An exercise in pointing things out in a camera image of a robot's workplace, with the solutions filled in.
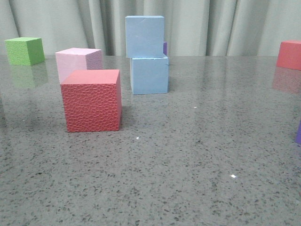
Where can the light blue foam cube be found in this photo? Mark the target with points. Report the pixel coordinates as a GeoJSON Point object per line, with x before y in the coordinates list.
{"type": "Point", "coordinates": [144, 36]}
{"type": "Point", "coordinates": [149, 75]}

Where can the red textured foam cube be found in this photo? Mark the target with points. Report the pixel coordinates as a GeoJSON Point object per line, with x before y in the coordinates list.
{"type": "Point", "coordinates": [92, 100]}

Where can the purple foam cube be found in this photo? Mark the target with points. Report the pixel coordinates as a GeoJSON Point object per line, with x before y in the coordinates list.
{"type": "Point", "coordinates": [165, 48]}

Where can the pink foam cube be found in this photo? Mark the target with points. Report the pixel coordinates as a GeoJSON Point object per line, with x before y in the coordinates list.
{"type": "Point", "coordinates": [72, 59]}

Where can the grey curtain backdrop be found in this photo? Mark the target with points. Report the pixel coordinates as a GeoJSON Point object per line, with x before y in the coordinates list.
{"type": "Point", "coordinates": [192, 27]}

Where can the green foam cube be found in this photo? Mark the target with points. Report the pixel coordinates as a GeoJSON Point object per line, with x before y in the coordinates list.
{"type": "Point", "coordinates": [25, 51]}

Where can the red foam cube far right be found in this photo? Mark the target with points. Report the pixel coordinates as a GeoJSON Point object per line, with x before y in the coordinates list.
{"type": "Point", "coordinates": [289, 55]}

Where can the purple cube at right edge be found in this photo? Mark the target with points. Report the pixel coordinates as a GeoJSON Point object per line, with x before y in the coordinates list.
{"type": "Point", "coordinates": [298, 135]}

